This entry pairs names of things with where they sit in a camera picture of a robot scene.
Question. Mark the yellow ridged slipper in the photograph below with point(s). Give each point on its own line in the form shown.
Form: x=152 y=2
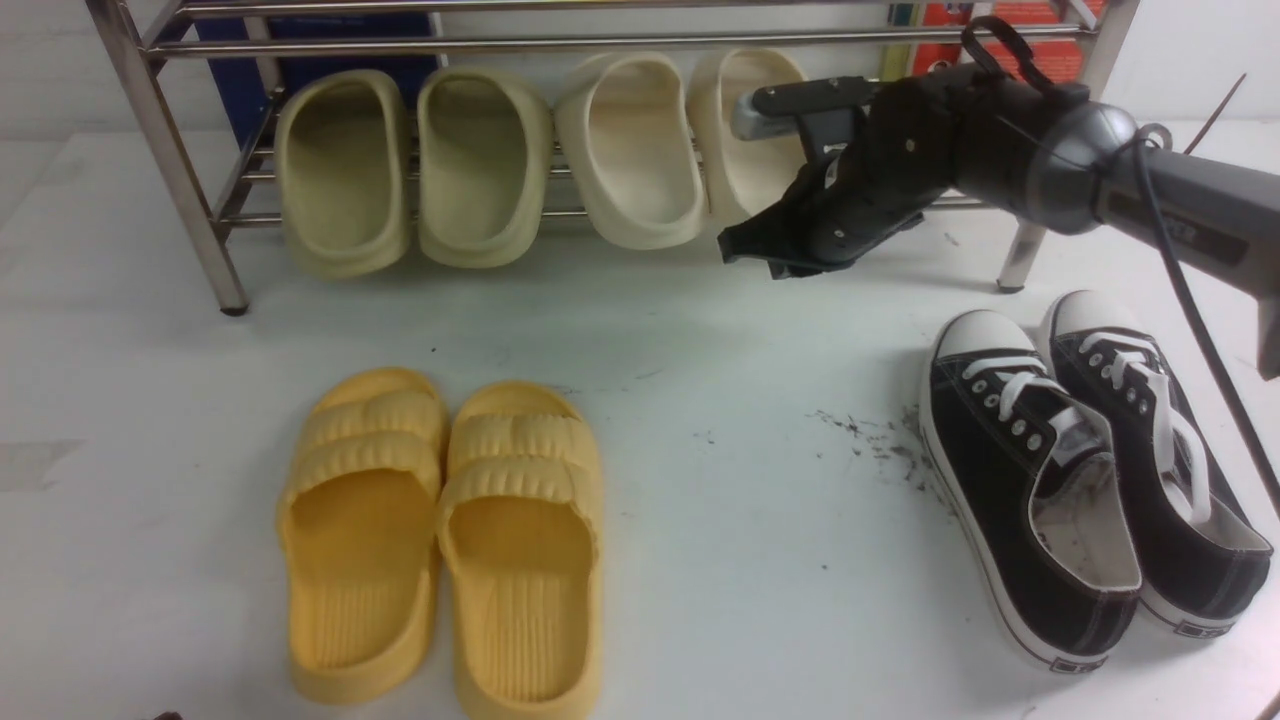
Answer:
x=520 y=525
x=356 y=523

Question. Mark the black canvas sneaker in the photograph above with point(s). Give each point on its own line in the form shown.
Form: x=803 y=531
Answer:
x=1202 y=561
x=1034 y=480

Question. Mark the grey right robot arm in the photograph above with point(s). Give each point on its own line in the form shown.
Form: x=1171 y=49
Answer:
x=1053 y=157

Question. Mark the left yellow ridged slipper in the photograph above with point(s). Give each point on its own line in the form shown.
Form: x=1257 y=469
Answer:
x=356 y=523

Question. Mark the left olive green slipper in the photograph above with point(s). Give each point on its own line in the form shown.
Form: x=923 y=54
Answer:
x=341 y=161

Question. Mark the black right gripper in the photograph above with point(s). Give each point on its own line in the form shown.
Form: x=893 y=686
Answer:
x=881 y=183

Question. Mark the olive green slipper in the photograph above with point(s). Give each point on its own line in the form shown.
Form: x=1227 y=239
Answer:
x=486 y=139
x=341 y=161

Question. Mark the stainless steel shoe rack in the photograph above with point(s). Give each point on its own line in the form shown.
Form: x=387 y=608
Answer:
x=265 y=32

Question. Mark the cream foam slipper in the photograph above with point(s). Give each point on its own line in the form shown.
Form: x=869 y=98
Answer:
x=742 y=178
x=621 y=124

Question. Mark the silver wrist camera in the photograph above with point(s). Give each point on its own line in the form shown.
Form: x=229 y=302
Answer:
x=826 y=114

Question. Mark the left black canvas sneaker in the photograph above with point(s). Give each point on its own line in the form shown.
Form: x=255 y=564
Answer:
x=1034 y=480

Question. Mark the blue box behind rack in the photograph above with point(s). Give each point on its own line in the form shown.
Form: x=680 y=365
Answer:
x=245 y=97

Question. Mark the right black canvas sneaker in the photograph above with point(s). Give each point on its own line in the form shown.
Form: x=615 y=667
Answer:
x=1202 y=561

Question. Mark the right yellow ridged slipper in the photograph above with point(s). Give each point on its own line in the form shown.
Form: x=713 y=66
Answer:
x=520 y=525

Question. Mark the right olive green slipper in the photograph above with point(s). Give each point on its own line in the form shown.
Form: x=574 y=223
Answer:
x=486 y=139

